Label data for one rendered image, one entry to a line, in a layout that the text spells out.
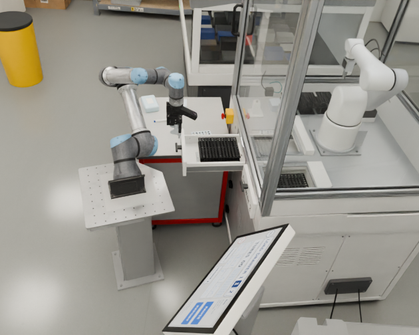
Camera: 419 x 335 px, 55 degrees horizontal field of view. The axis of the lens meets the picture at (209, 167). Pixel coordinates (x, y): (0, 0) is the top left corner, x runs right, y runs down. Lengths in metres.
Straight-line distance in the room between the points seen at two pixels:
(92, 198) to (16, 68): 2.57
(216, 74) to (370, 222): 1.48
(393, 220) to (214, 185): 1.11
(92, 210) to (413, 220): 1.61
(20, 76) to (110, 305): 2.71
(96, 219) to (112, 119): 2.03
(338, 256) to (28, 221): 2.15
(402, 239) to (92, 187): 1.67
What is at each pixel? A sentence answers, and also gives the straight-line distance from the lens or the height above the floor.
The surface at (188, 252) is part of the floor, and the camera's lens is 2.88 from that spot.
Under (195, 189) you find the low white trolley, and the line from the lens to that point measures 2.66.
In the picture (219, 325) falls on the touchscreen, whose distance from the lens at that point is 1.30.
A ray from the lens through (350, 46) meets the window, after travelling 1.45.
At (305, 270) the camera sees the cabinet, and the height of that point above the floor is 0.45.
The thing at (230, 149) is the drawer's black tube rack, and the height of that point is 0.90.
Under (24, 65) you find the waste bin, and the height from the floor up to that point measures 0.25.
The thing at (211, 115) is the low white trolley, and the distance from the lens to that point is 2.75.
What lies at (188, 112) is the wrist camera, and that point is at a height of 1.16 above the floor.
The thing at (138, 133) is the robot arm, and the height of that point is 0.98.
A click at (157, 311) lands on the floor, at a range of 2.66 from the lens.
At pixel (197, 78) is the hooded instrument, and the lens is 2.94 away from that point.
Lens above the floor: 2.36
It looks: 43 degrees down
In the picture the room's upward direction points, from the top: 5 degrees clockwise
